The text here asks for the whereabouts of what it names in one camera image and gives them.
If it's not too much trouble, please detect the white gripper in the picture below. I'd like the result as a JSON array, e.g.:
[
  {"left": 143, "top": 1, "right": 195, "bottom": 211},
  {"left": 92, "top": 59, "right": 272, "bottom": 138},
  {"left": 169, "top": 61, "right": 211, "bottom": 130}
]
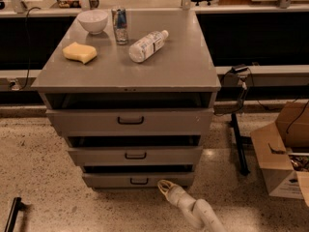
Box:
[{"left": 157, "top": 180, "right": 193, "bottom": 209}]

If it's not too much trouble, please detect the grey bottom drawer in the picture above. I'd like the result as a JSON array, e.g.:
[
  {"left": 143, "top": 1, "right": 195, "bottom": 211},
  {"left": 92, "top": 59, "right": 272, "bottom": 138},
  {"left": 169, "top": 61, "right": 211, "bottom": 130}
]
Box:
[{"left": 82, "top": 165, "right": 194, "bottom": 189}]

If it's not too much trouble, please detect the grey drawer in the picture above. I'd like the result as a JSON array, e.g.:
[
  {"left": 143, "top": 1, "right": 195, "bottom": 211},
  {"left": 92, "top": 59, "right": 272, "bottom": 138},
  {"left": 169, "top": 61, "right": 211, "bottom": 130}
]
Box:
[
  {"left": 46, "top": 109, "right": 213, "bottom": 137},
  {"left": 68, "top": 146, "right": 202, "bottom": 166},
  {"left": 82, "top": 165, "right": 194, "bottom": 189}
]

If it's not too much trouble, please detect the grey middle drawer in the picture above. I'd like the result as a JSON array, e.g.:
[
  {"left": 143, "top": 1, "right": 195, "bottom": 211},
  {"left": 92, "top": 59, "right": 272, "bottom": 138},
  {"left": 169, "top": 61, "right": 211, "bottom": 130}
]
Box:
[{"left": 68, "top": 146, "right": 202, "bottom": 166}]

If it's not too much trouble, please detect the grey top drawer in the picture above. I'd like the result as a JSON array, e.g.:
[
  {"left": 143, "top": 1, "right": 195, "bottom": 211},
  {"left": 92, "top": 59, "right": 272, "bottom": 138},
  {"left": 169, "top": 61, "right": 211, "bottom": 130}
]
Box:
[{"left": 46, "top": 109, "right": 213, "bottom": 137}]

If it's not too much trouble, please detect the grey drawer cabinet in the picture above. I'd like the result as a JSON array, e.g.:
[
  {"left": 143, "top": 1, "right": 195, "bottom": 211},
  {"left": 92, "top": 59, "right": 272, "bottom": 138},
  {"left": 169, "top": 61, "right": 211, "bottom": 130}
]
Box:
[{"left": 31, "top": 9, "right": 222, "bottom": 190}]

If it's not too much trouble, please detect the black stand leg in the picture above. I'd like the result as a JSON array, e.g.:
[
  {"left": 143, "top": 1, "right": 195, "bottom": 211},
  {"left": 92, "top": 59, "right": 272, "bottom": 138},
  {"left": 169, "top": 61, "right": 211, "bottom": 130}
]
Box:
[{"left": 231, "top": 113, "right": 250, "bottom": 176}]

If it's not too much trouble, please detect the cardboard box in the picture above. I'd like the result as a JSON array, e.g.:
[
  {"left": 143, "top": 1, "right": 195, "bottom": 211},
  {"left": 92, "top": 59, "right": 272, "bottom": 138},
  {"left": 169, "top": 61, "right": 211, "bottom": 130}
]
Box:
[{"left": 250, "top": 101, "right": 309, "bottom": 206}]

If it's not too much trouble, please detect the black power adapter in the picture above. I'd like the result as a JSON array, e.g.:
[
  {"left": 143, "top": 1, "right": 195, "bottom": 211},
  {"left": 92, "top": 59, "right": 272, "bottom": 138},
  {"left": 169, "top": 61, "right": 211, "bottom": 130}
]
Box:
[{"left": 232, "top": 64, "right": 248, "bottom": 73}]

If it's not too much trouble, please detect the clear plastic water bottle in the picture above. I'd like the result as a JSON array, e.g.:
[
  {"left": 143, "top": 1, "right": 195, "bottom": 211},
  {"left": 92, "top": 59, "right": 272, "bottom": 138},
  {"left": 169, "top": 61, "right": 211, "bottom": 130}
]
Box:
[{"left": 128, "top": 30, "right": 169, "bottom": 63}]

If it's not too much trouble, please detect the black bar on floor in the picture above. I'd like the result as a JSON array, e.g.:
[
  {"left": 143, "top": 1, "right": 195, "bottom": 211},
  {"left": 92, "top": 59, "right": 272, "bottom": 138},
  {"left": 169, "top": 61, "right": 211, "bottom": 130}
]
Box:
[{"left": 4, "top": 197, "right": 24, "bottom": 232}]

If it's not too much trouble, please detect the yellow sponge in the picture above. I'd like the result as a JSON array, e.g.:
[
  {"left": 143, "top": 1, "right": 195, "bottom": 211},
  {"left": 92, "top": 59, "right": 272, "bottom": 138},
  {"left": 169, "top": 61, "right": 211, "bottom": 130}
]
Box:
[{"left": 63, "top": 43, "right": 97, "bottom": 64}]

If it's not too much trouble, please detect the blue silver drink can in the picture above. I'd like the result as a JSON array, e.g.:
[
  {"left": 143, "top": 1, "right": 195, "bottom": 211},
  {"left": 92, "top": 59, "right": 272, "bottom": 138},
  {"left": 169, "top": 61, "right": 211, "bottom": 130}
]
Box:
[{"left": 111, "top": 7, "right": 128, "bottom": 45}]

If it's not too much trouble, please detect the white bowl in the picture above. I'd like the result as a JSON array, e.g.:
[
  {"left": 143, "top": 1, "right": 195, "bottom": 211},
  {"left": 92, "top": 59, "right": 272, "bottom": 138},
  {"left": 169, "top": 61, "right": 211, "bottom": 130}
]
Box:
[{"left": 77, "top": 10, "right": 108, "bottom": 35}]

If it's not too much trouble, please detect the black cable left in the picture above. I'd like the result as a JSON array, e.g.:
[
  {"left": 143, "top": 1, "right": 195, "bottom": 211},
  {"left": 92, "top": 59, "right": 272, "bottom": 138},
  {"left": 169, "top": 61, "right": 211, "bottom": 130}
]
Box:
[{"left": 18, "top": 6, "right": 42, "bottom": 91}]

